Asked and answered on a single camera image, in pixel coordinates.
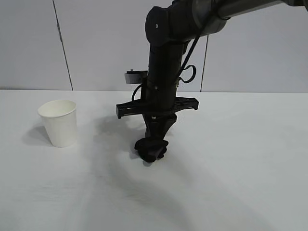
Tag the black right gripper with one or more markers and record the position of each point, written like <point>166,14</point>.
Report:
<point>158,101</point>

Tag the purple and black cloth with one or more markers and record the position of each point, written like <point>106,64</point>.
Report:
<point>150,149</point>

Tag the white paper cup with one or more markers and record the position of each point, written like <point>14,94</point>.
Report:
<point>60,130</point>

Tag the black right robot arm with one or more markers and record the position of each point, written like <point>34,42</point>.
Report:
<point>166,60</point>

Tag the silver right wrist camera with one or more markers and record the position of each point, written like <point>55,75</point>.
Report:
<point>133,77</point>

